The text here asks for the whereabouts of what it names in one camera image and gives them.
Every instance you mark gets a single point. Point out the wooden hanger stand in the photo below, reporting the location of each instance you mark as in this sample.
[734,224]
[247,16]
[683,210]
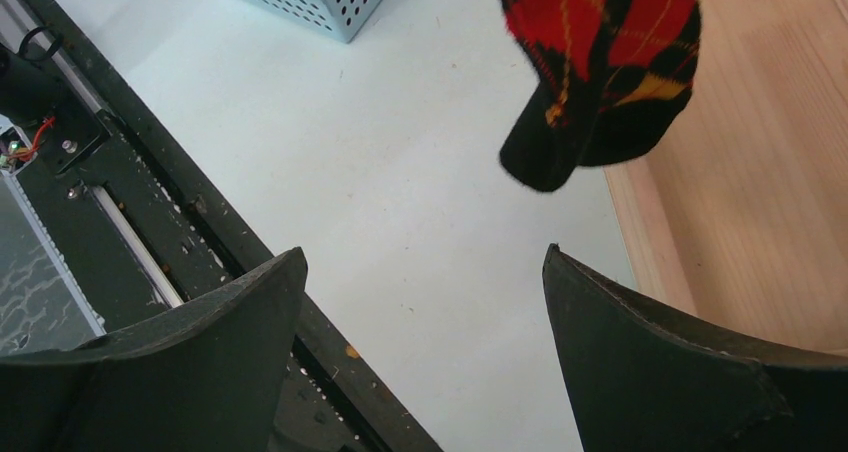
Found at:
[739,215]

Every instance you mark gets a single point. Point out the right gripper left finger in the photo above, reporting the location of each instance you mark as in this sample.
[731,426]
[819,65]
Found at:
[204,376]

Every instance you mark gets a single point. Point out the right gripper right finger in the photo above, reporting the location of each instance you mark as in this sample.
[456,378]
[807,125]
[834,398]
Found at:
[643,376]

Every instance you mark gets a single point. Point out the red black argyle sock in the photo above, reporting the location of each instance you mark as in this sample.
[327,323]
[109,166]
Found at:
[613,75]

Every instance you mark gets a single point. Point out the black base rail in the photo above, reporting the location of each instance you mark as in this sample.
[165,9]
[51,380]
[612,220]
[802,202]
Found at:
[115,224]

